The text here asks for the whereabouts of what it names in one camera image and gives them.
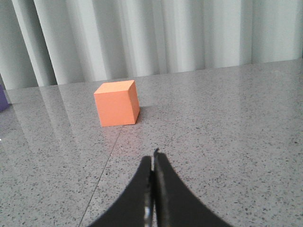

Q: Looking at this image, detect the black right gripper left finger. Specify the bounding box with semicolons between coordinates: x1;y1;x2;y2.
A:
90;156;154;227

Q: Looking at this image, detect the pale green curtain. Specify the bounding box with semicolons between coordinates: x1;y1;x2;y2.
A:
0;0;303;89

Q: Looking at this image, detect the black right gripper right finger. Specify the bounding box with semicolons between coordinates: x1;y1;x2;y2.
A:
148;148;230;227

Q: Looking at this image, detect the orange foam cube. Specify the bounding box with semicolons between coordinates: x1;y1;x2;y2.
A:
94;80;140;127

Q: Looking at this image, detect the purple foam cube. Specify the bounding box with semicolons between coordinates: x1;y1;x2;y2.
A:
0;85;9;112

